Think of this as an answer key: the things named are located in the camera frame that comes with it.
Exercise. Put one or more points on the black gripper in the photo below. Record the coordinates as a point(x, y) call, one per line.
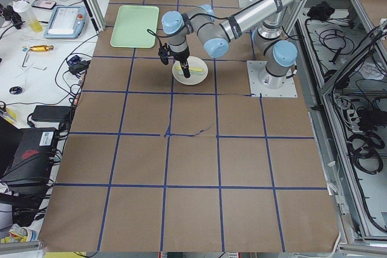
point(182, 57)

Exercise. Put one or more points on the pale green plastic spoon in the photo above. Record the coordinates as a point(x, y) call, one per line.
point(181, 73)

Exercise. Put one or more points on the yellow plastic fork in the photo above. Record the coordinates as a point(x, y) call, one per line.
point(177, 67)

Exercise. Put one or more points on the white round plate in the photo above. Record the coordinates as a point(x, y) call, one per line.
point(193, 79)

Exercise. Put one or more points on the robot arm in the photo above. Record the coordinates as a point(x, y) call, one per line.
point(214, 37)

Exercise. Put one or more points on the light green tray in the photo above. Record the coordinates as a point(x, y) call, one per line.
point(131, 24)

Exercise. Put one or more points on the teach pendant near tray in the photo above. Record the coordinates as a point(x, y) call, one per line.
point(66, 22)

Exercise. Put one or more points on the black power adapter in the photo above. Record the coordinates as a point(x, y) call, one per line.
point(51, 114)

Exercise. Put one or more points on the gold cylindrical tool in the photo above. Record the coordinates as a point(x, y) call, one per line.
point(41, 48)

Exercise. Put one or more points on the smartphone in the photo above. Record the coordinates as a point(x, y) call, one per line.
point(44, 4)

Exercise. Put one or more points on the yellow liquid bottle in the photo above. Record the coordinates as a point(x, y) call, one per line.
point(24, 9)

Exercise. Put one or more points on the black laptop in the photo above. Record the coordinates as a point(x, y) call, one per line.
point(27, 155)

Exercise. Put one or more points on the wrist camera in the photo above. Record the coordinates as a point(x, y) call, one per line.
point(163, 53)

